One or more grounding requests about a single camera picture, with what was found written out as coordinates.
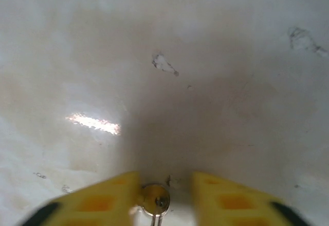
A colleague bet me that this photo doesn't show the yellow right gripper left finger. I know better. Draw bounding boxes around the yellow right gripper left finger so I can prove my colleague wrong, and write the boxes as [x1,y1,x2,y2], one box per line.
[19,170,142,226]

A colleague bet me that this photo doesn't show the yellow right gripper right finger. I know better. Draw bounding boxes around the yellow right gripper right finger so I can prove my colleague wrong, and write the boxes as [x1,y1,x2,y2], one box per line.
[191,171,313,226]

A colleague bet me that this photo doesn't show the small brass key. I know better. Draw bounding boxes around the small brass key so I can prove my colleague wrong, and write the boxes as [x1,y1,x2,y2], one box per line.
[137,183,171,216]

